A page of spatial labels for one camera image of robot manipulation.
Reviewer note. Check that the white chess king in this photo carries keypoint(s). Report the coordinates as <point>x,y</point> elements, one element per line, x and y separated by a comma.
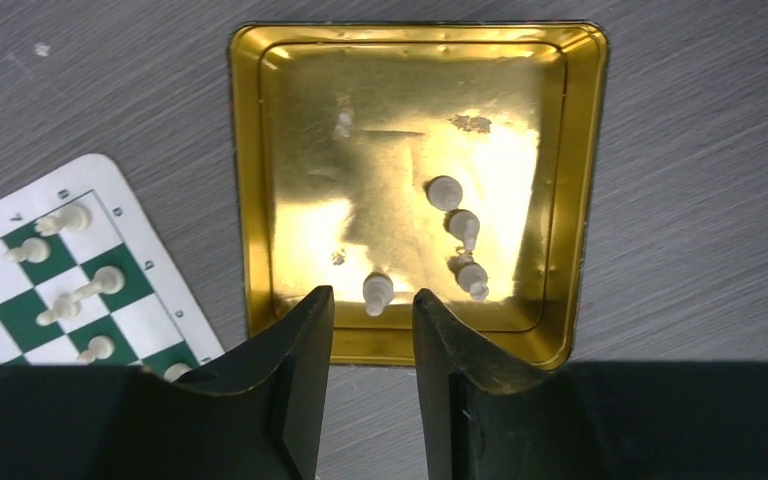
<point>378,292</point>

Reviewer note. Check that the white chess pawn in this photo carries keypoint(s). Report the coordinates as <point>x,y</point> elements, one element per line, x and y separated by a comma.
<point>64,307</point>
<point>32,250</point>
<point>99,347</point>

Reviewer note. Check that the white chess bishop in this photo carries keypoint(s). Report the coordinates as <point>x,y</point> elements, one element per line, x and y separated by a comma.
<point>444,193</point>
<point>175,371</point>

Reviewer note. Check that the white chess rook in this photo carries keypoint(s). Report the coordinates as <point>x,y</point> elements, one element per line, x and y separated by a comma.
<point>472,278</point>
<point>72,218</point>

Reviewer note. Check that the green white chess board mat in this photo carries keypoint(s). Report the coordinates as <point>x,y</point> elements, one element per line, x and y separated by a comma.
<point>154,320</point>

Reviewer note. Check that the yellow transparent tray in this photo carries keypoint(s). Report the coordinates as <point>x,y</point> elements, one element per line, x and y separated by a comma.
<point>339,128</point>

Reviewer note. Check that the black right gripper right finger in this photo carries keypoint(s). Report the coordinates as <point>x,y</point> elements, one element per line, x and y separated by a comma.
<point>489,415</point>

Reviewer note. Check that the white chess knight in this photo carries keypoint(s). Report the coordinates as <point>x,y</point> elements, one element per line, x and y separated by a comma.
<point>464,226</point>
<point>106,280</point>

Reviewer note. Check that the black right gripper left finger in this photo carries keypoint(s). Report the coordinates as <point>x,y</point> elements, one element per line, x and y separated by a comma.
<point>254,413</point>

